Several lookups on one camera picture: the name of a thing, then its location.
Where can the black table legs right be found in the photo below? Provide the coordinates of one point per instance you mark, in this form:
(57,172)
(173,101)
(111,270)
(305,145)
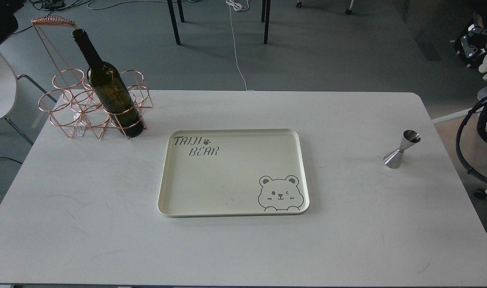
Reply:
(265,18)

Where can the black table legs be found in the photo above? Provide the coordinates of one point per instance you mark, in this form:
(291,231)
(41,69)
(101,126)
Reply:
(173,18)
(265,18)

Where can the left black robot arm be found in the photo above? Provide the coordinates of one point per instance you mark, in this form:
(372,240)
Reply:
(8,22)

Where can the dark green wine bottle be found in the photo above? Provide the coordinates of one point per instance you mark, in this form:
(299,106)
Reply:
(108,86)

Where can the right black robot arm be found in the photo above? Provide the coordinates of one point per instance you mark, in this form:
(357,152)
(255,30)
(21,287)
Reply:
(481,133)

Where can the black table legs left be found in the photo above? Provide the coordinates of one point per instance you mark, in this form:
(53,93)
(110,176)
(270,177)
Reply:
(173,18)

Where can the copper wire bottle rack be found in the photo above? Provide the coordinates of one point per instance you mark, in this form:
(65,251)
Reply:
(79,109)

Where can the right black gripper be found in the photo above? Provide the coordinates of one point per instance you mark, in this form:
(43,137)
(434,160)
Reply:
(473,46)

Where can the cream bear tray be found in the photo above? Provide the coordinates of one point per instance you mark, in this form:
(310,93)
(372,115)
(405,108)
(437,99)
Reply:
(233,173)

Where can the silver metal jigger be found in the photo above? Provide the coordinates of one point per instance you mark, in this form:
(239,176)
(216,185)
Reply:
(394,159)

